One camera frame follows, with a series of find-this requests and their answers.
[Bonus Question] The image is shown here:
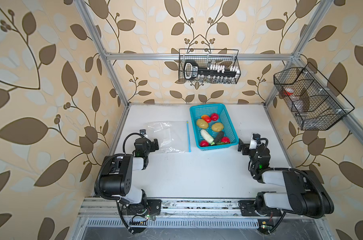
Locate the clear zip top bag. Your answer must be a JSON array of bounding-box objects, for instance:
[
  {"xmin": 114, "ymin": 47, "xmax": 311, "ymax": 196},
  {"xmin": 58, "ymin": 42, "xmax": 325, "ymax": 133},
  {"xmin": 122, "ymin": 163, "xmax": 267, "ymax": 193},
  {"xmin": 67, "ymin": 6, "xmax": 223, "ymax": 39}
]
[{"xmin": 146, "ymin": 121, "xmax": 191, "ymax": 154}]

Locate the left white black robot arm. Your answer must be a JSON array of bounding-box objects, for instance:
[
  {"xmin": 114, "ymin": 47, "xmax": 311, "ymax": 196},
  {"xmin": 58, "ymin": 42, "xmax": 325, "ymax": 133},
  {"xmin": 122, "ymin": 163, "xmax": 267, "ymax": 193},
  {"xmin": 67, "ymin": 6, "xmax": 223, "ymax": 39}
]
[{"xmin": 94, "ymin": 130, "xmax": 159, "ymax": 209}]

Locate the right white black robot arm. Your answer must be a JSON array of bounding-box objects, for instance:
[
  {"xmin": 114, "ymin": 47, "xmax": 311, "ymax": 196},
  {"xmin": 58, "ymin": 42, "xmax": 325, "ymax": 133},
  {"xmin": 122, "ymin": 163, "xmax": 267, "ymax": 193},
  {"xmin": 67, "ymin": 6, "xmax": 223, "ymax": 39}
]
[{"xmin": 237, "ymin": 134, "xmax": 334, "ymax": 219}]

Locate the red tomato front right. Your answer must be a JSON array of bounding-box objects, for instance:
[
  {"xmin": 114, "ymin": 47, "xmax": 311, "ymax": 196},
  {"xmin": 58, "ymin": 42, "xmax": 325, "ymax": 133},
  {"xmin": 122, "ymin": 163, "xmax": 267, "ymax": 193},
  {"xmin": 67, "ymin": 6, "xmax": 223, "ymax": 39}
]
[{"xmin": 220, "ymin": 137, "xmax": 231, "ymax": 144}]

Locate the red tomato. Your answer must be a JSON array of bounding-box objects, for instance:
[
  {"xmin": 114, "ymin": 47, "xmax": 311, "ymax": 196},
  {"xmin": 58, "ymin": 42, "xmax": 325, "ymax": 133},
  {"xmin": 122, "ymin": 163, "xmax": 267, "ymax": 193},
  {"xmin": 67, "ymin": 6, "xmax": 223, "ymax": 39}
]
[
  {"xmin": 220, "ymin": 137, "xmax": 231, "ymax": 144},
  {"xmin": 199, "ymin": 140, "xmax": 210, "ymax": 147}
]

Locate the teal plastic basket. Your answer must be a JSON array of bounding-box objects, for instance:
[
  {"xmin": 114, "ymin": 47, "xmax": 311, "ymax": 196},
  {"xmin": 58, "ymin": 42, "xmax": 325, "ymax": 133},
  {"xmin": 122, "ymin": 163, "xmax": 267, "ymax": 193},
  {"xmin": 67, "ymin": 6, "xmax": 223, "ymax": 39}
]
[{"xmin": 189, "ymin": 104, "xmax": 239, "ymax": 151}]

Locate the red tomato front left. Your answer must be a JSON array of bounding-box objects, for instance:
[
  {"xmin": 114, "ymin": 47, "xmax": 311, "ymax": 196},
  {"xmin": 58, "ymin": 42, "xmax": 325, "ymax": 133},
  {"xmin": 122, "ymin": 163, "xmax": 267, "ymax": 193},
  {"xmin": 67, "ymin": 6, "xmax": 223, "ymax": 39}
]
[{"xmin": 199, "ymin": 140, "xmax": 210, "ymax": 147}]

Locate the red yellow mango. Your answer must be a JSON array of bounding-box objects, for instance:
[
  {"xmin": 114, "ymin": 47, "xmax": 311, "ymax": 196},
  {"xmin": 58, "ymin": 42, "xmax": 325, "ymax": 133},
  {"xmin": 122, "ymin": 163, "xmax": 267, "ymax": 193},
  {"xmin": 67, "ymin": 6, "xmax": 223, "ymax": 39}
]
[{"xmin": 201, "ymin": 115, "xmax": 211, "ymax": 123}]

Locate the red capped bottle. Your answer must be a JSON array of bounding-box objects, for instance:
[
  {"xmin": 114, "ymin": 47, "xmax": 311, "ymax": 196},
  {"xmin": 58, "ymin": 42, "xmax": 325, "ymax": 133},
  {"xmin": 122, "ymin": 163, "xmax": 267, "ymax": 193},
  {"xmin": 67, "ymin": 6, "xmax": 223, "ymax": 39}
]
[{"xmin": 281, "ymin": 88, "xmax": 299, "ymax": 102}]

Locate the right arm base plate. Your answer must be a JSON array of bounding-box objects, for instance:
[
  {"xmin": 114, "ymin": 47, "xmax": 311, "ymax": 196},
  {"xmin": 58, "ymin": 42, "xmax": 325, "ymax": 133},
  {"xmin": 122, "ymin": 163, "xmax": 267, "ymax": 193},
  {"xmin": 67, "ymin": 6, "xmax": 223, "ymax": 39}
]
[{"xmin": 238, "ymin": 200, "xmax": 282, "ymax": 218}]

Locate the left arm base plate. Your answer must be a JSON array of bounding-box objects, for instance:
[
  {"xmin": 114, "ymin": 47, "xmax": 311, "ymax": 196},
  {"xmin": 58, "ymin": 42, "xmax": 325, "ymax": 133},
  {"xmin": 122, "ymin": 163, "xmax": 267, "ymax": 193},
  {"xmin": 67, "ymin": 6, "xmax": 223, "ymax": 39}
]
[{"xmin": 121, "ymin": 199, "xmax": 162, "ymax": 216}]

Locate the aluminium front rail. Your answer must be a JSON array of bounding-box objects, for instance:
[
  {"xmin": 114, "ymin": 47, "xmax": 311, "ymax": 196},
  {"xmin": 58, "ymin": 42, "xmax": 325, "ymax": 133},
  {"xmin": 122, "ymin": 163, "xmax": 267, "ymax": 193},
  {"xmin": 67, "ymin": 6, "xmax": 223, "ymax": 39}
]
[{"xmin": 77, "ymin": 197, "xmax": 326, "ymax": 220}]

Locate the black handled tool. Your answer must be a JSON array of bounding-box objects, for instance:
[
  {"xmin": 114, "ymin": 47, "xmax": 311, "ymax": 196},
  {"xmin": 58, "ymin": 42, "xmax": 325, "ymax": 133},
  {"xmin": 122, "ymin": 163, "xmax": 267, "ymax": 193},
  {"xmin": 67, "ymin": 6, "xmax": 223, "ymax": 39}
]
[{"xmin": 182, "ymin": 60, "xmax": 241, "ymax": 82}]

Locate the right black wire basket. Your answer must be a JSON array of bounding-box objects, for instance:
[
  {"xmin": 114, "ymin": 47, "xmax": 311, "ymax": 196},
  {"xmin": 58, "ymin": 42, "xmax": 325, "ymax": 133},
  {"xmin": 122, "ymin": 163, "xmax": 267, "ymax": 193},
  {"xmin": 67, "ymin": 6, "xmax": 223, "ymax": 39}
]
[{"xmin": 273, "ymin": 63, "xmax": 355, "ymax": 131}]

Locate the black wire basket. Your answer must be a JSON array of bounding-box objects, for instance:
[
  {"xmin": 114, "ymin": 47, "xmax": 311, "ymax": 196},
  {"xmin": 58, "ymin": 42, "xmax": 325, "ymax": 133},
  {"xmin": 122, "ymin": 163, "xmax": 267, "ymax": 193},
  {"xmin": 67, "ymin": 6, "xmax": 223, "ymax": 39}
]
[
  {"xmin": 273, "ymin": 63, "xmax": 355, "ymax": 131},
  {"xmin": 178, "ymin": 48, "xmax": 241, "ymax": 85}
]

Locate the back black wire basket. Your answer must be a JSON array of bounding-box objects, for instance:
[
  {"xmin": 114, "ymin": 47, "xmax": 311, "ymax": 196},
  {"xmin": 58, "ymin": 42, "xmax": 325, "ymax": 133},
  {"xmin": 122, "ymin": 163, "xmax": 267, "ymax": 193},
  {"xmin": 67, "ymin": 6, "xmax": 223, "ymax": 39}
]
[{"xmin": 178, "ymin": 48, "xmax": 241, "ymax": 85}]

